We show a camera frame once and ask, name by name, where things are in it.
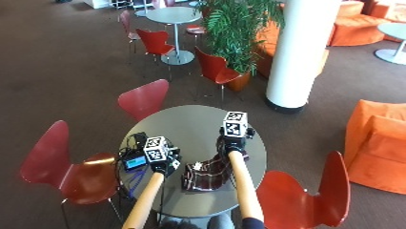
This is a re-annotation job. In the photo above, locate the person's left hand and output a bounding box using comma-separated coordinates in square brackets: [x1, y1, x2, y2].
[149, 146, 183, 177]

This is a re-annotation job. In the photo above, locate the person's right hand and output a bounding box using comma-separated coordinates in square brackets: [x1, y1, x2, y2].
[215, 126, 256, 155]

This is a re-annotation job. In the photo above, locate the white marker cube right glove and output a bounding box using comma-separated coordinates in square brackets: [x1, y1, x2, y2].
[222, 111, 248, 138]

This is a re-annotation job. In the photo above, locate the white marker cube glove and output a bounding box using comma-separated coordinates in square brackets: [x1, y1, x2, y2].
[222, 111, 248, 138]
[142, 135, 170, 163]

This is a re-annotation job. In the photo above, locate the white marker cube left glove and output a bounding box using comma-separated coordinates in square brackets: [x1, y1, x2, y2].
[142, 135, 170, 163]

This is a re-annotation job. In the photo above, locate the black box device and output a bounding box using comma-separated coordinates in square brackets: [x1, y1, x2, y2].
[126, 132, 149, 149]

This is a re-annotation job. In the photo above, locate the black device with blue screen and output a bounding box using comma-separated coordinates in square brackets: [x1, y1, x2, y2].
[121, 154, 149, 171]

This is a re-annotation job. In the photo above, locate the dark plaid scarf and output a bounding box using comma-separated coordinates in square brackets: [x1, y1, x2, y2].
[179, 152, 251, 193]

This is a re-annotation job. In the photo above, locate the orange plant pot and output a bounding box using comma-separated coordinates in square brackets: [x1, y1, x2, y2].
[225, 70, 254, 94]

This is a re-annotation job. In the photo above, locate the red wooden chair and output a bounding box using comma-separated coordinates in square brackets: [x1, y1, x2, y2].
[117, 78, 171, 123]
[193, 46, 243, 103]
[18, 119, 123, 228]
[255, 150, 352, 229]
[134, 28, 175, 80]

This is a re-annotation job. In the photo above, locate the the person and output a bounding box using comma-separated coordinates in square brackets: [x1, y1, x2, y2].
[158, 213, 266, 229]

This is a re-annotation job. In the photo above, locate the orange bench seat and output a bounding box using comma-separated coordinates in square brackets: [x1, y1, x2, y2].
[252, 20, 331, 79]

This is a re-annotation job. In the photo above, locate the white round column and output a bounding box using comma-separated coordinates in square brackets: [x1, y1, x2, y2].
[263, 0, 342, 115]

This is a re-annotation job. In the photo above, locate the large orange armchair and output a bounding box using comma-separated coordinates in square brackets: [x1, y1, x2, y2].
[342, 98, 406, 196]

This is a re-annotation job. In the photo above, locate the green palm plant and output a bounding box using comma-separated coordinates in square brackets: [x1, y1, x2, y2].
[197, 0, 284, 74]

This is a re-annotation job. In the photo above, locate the red stool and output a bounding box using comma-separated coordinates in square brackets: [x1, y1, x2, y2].
[185, 24, 207, 49]

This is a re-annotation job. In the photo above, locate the orange round sofa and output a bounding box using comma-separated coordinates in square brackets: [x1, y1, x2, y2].
[326, 0, 392, 48]

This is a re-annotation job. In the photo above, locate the pale red chair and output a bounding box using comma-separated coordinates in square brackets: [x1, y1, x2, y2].
[118, 10, 142, 55]

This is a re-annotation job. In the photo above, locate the blue lanyard strap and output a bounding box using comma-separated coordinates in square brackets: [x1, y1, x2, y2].
[126, 167, 149, 198]

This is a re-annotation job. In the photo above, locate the round grey pedestal table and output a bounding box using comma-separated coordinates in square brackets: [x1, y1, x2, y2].
[145, 6, 203, 67]

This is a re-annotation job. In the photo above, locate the round pale pedestal table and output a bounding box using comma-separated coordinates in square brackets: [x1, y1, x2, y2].
[372, 21, 406, 67]

